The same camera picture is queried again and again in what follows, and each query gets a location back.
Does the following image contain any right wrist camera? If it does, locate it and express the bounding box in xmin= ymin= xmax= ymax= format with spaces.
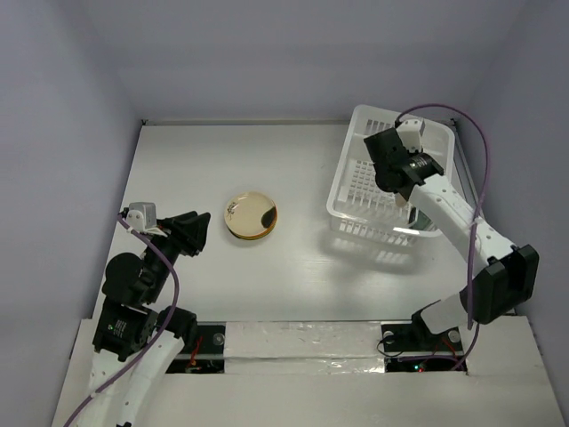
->
xmin=397 ymin=118 xmax=426 ymax=153

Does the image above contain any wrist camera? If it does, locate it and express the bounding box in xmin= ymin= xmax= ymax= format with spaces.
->
xmin=119 ymin=202 xmax=158 ymax=234
xmin=397 ymin=118 xmax=426 ymax=153

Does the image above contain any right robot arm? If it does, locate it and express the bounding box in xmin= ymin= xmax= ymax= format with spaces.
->
xmin=364 ymin=128 xmax=540 ymax=349

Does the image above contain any orange plate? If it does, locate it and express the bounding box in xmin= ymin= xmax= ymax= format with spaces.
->
xmin=228 ymin=206 xmax=278 ymax=240

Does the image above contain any white foil-taped front bar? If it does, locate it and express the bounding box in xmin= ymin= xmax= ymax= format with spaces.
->
xmin=223 ymin=321 xmax=385 ymax=375

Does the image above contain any metal rail at right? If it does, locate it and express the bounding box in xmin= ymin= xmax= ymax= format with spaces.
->
xmin=450 ymin=120 xmax=478 ymax=207

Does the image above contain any dark grey-green plate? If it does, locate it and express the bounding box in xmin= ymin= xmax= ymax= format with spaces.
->
xmin=408 ymin=207 xmax=436 ymax=231

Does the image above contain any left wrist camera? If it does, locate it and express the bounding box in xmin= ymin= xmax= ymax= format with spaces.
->
xmin=119 ymin=202 xmax=158 ymax=234

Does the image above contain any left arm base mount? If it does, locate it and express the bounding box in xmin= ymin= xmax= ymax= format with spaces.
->
xmin=166 ymin=322 xmax=226 ymax=375

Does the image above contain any tan plate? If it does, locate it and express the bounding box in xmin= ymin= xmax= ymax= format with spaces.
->
xmin=223 ymin=191 xmax=277 ymax=240
xmin=395 ymin=194 xmax=408 ymax=207

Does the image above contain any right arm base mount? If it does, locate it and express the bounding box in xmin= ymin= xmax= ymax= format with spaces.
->
xmin=376 ymin=314 xmax=467 ymax=373

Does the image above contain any white plastic dish rack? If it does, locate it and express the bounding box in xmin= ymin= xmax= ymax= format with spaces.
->
xmin=326 ymin=105 xmax=442 ymax=246

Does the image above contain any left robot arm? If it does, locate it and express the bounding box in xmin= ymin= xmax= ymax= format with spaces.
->
xmin=65 ymin=202 xmax=211 ymax=426

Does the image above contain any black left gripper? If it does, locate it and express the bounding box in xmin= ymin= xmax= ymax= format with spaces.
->
xmin=145 ymin=208 xmax=211 ymax=300

